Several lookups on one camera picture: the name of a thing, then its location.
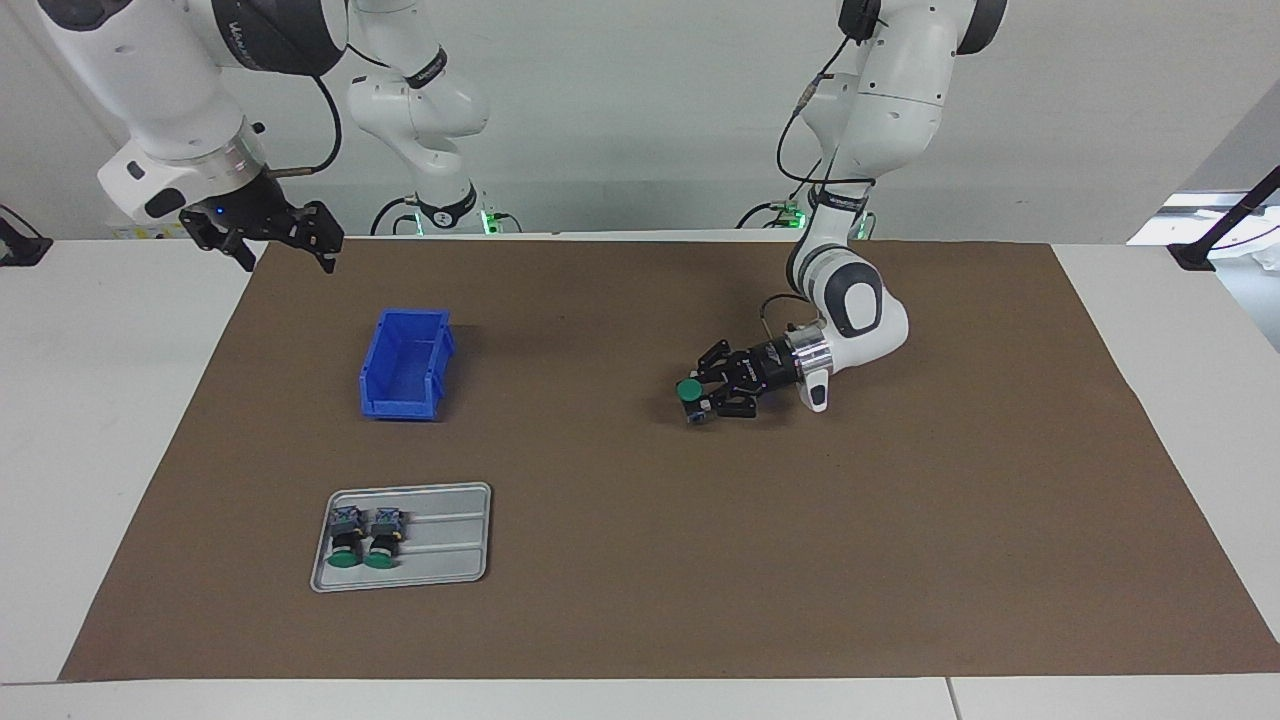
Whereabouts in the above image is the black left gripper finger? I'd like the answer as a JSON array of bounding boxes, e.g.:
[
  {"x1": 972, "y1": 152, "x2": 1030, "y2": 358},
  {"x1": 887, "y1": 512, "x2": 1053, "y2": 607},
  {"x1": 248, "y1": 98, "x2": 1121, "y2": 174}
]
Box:
[
  {"x1": 697, "y1": 340, "x2": 752, "y2": 383},
  {"x1": 692, "y1": 384, "x2": 762, "y2": 424}
]

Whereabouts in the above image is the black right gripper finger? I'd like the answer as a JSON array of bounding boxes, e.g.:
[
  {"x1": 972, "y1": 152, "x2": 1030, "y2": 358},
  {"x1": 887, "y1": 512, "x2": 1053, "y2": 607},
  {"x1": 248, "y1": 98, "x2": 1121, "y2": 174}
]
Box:
[
  {"x1": 179, "y1": 210, "x2": 257, "y2": 274},
  {"x1": 271, "y1": 199, "x2": 347, "y2": 276}
]

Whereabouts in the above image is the brown table mat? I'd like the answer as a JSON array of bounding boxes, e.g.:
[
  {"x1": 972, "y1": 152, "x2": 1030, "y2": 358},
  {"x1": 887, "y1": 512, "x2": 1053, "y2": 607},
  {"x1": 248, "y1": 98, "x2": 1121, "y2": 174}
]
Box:
[{"x1": 58, "y1": 240, "x2": 1280, "y2": 683}]

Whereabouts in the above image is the blue plastic bin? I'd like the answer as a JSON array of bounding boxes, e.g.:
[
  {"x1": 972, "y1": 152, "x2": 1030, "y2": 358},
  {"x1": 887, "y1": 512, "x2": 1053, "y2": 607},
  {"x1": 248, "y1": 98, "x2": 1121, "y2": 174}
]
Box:
[{"x1": 359, "y1": 309, "x2": 456, "y2": 422}]

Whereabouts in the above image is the silver metal tray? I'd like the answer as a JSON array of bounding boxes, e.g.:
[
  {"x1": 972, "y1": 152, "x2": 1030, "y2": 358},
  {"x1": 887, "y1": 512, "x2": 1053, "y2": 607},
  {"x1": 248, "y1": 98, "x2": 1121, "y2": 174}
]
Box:
[{"x1": 309, "y1": 482, "x2": 493, "y2": 594}]

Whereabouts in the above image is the black base cable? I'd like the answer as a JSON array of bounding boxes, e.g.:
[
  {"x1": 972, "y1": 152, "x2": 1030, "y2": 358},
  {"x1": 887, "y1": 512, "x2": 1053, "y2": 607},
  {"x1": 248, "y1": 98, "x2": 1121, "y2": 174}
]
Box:
[
  {"x1": 737, "y1": 175, "x2": 813, "y2": 229},
  {"x1": 368, "y1": 193, "x2": 421, "y2": 237}
]

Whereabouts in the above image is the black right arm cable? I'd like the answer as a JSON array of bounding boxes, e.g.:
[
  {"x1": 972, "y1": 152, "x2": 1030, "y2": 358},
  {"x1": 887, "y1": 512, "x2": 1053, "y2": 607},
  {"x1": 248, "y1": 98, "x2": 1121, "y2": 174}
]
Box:
[{"x1": 268, "y1": 40, "x2": 391, "y2": 179}]

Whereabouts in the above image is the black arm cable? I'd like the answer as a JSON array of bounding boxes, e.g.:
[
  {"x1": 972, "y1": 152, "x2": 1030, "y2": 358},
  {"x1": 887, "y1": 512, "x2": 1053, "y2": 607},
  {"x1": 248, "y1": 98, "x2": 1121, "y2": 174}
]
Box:
[
  {"x1": 268, "y1": 40, "x2": 391, "y2": 179},
  {"x1": 757, "y1": 30, "x2": 881, "y2": 346}
]

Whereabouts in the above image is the black clamp mount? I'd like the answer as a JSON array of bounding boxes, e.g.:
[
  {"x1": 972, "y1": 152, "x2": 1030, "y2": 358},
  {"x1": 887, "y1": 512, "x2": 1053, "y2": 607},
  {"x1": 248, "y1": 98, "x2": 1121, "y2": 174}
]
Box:
[{"x1": 0, "y1": 205, "x2": 53, "y2": 267}]

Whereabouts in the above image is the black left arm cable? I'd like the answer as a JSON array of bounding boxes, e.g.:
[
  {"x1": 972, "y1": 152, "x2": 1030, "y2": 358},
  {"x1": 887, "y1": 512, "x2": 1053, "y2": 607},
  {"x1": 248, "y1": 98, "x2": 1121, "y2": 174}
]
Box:
[{"x1": 757, "y1": 30, "x2": 881, "y2": 346}]

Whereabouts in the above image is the black camera stand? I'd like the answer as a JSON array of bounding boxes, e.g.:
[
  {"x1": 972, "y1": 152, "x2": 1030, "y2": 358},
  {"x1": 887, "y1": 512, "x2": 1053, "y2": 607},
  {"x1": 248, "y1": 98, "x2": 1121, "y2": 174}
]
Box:
[{"x1": 1168, "y1": 165, "x2": 1280, "y2": 273}]

